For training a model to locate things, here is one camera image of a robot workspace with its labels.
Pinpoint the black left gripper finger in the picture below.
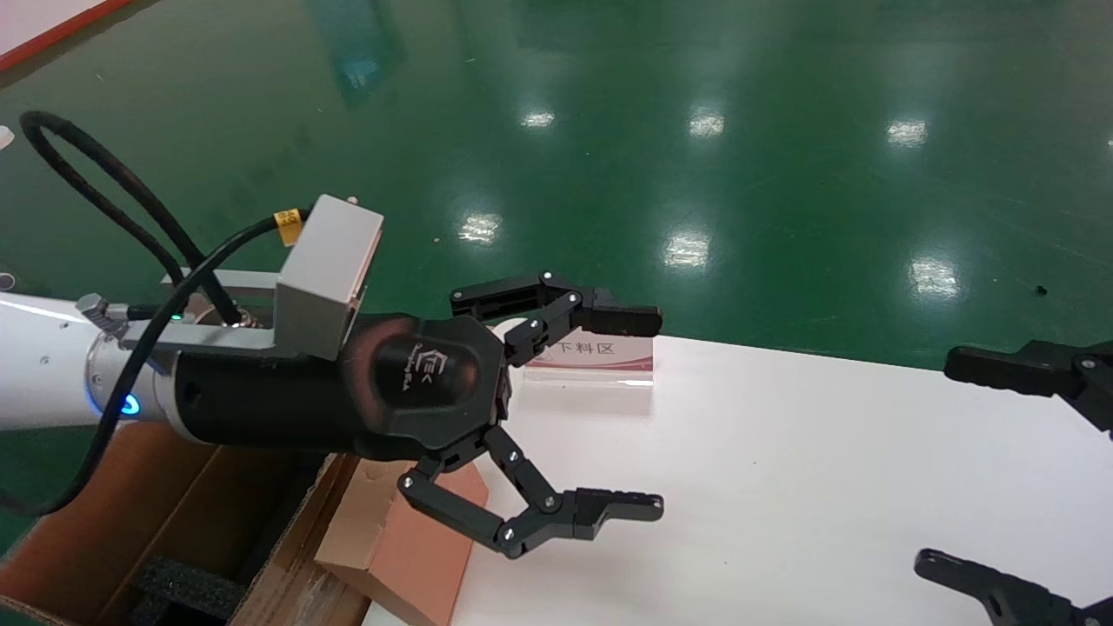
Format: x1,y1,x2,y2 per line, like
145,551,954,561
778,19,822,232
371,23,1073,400
398,424,665,559
450,271,663,367

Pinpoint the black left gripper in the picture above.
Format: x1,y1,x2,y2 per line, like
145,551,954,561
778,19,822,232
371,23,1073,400
170,313,516,463

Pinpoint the black cable with yellow tag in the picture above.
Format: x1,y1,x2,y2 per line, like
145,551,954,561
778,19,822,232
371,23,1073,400
0,207,311,519

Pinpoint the black looped cable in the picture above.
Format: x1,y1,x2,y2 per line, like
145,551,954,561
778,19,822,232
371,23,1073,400
19,111,246,328

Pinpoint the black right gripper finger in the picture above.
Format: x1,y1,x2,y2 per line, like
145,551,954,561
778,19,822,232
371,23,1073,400
944,339,1113,436
914,548,1113,626

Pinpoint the black foam insert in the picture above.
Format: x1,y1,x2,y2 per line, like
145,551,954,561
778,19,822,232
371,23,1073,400
130,556,249,626

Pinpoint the large open cardboard box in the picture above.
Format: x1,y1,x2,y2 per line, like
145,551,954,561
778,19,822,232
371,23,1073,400
0,422,375,626

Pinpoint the acrylic sign with Chinese text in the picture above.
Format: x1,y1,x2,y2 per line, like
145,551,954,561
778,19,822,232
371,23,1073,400
494,318,655,390

